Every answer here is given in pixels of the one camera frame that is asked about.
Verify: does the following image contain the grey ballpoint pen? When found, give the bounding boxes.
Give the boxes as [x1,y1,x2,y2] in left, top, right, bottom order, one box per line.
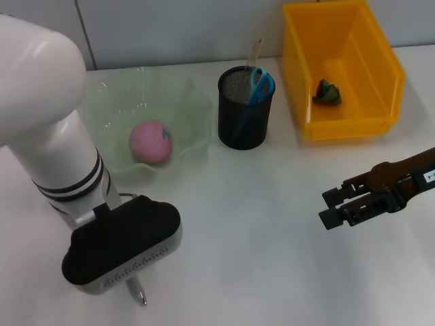
[126,276,149,308]

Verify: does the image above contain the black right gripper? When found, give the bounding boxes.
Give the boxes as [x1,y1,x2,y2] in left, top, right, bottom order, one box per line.
[318,147,435,231]

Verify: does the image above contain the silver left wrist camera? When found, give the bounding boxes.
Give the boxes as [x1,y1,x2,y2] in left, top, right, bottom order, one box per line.
[61,195,184,295]

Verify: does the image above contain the yellow plastic bin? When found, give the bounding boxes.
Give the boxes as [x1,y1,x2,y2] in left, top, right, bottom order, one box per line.
[282,0,406,141]

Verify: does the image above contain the pink toy peach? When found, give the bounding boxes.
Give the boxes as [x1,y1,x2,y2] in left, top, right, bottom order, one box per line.
[129,119,173,165]

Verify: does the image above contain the green plastic wrapper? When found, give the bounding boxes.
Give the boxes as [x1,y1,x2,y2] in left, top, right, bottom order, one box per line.
[311,77,343,107]

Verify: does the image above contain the clear plastic ruler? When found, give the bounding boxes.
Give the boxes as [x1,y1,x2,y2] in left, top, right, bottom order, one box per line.
[239,37,264,103]

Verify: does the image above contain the blue capped scissors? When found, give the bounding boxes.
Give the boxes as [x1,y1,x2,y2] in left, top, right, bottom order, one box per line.
[232,67,275,137]

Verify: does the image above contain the black mesh pen holder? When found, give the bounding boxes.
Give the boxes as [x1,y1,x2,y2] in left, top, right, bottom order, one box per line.
[217,66,276,150]

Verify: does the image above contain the green translucent glass fruit plate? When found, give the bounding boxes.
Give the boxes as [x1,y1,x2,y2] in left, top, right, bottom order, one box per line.
[80,67,213,177]

